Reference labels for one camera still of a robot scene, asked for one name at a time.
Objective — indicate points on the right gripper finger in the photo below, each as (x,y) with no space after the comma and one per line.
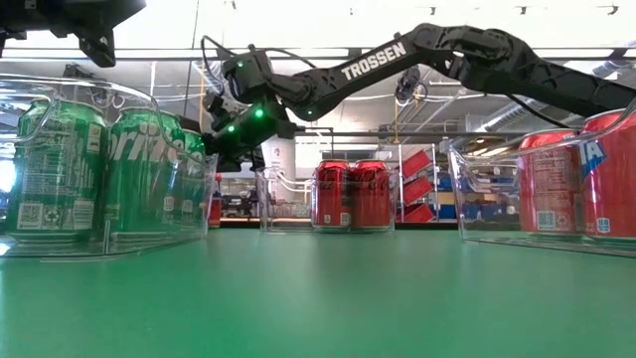
(257,159)
(229,161)

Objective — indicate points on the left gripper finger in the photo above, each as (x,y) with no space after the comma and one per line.
(107,12)

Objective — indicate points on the red Fanta can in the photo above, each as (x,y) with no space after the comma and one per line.
(546,189)
(215,214)
(613,199)

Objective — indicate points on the red Coca-Cola can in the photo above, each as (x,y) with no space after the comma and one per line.
(371,199)
(332,199)

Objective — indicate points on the clear plastic bin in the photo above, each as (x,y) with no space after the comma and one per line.
(283,219)
(159,239)
(467,199)

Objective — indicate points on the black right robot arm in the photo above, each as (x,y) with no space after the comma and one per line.
(377,59)

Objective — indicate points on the white cylindrical tank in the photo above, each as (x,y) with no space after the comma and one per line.
(278,159)

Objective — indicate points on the ceiling light panel row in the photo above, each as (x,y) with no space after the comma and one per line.
(149,53)

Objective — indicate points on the black ceiling-mounted device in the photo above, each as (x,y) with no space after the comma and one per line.
(74,70)
(408,84)

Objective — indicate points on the white shelf rack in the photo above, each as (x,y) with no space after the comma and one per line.
(400,199)

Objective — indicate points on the green table mat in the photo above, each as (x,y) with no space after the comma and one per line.
(318,298)

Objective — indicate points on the blue storage bin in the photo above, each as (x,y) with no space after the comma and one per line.
(447,211)

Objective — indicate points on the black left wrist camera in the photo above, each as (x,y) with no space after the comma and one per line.
(99,50)

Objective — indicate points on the black horizontal rail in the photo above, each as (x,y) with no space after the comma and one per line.
(397,134)

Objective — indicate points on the black aluminium table frame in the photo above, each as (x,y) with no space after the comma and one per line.
(432,226)

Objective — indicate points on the large silver air duct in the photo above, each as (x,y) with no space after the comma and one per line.
(512,117)

